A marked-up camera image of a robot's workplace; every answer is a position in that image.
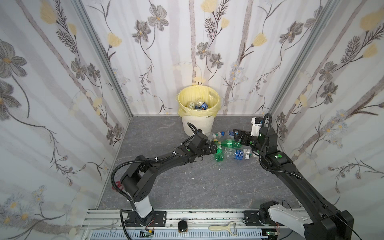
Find green soda bottle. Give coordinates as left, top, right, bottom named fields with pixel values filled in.
left=221, top=139, right=242, bottom=149
left=214, top=141, right=225, bottom=162

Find clear bottle white cap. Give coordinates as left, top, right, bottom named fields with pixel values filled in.
left=205, top=132, right=225, bottom=141

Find clear bottle blue label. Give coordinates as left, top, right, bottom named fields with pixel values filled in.
left=224, top=148, right=252, bottom=161

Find Pepsi label clear bottle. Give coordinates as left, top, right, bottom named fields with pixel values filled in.
left=195, top=99, right=209, bottom=110

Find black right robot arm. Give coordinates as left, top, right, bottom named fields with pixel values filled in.
left=233, top=114, right=355, bottom=240

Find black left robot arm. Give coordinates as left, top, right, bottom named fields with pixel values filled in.
left=110, top=123, right=218, bottom=227

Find white plastic waste bin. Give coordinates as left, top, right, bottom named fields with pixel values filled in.
left=182, top=116, right=215, bottom=137

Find yellow bin liner bag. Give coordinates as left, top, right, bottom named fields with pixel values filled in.
left=177, top=85, right=221, bottom=118

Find small blue label bottle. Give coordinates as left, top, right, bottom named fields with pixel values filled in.
left=228, top=130, right=238, bottom=138

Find green soda bottle upright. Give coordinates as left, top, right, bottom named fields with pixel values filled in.
left=214, top=141, right=225, bottom=162

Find black round knob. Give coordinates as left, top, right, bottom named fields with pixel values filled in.
left=178, top=220, right=188, bottom=233

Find beige vegetable peeler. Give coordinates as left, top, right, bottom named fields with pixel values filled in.
left=209, top=222, right=238, bottom=237

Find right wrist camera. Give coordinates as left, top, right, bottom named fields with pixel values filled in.
left=251, top=117, right=263, bottom=137

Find red handled scissors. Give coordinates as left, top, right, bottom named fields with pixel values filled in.
left=112, top=185, right=121, bottom=192

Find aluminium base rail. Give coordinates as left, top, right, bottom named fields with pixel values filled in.
left=78, top=209, right=335, bottom=240

